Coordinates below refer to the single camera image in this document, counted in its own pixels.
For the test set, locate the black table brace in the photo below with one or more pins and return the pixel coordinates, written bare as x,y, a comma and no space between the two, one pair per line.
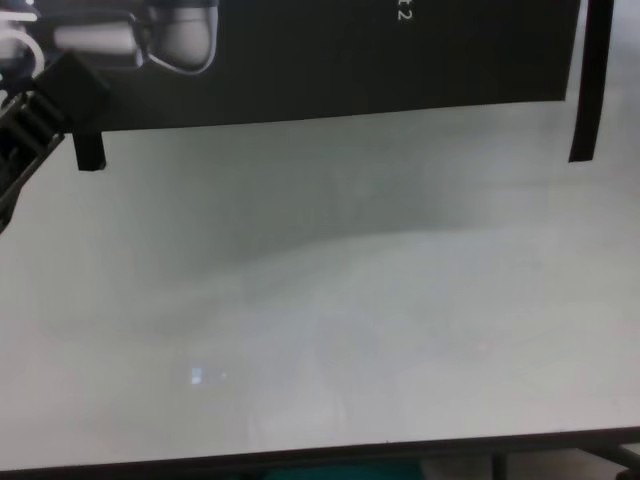
612,458

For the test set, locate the black robot print poster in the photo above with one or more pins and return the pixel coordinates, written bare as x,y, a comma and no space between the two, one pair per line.
325,60

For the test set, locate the black table frame post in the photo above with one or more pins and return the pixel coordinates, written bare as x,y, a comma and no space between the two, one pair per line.
590,80

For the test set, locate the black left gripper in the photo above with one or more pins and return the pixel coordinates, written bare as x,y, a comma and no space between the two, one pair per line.
12,165

